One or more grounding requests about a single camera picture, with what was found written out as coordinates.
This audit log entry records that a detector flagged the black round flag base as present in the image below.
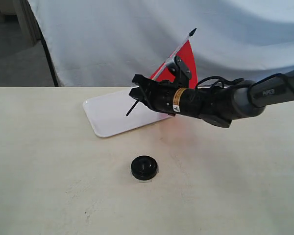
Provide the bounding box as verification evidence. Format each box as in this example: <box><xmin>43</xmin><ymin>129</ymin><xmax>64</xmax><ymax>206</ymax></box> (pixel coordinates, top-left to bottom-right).
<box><xmin>130</xmin><ymin>155</ymin><xmax>158</xmax><ymax>181</ymax></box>

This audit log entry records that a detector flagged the red flag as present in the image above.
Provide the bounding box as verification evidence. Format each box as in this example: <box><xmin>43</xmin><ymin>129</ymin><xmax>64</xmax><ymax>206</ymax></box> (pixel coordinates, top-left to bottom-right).
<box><xmin>126</xmin><ymin>28</ymin><xmax>198</xmax><ymax>116</ymax></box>

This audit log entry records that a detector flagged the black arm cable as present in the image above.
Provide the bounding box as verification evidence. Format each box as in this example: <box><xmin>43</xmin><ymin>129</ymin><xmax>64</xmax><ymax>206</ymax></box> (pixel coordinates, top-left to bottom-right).
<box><xmin>195</xmin><ymin>76</ymin><xmax>245</xmax><ymax>90</ymax></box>

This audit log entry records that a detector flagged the white backdrop cloth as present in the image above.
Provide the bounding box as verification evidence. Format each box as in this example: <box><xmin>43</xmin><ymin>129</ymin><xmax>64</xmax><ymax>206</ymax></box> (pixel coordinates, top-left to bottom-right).
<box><xmin>29</xmin><ymin>0</ymin><xmax>294</xmax><ymax>87</ymax></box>

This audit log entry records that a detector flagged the black backdrop stand pole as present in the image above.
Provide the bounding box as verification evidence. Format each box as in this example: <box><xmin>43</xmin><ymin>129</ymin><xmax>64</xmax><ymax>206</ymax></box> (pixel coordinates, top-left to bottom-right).
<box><xmin>36</xmin><ymin>22</ymin><xmax>59</xmax><ymax>87</ymax></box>

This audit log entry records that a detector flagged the white plastic tray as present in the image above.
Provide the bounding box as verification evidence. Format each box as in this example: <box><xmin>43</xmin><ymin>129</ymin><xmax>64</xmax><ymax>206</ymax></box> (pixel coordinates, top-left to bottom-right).
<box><xmin>83</xmin><ymin>88</ymin><xmax>171</xmax><ymax>138</ymax></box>

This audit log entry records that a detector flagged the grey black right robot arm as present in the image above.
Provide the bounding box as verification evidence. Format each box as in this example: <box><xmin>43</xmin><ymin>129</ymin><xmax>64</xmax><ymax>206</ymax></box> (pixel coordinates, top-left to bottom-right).
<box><xmin>129</xmin><ymin>70</ymin><xmax>294</xmax><ymax>128</ymax></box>

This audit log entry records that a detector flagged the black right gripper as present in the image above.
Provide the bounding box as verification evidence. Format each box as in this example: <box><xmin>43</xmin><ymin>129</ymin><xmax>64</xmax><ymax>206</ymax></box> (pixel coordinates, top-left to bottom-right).
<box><xmin>129</xmin><ymin>74</ymin><xmax>203</xmax><ymax>118</ymax></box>

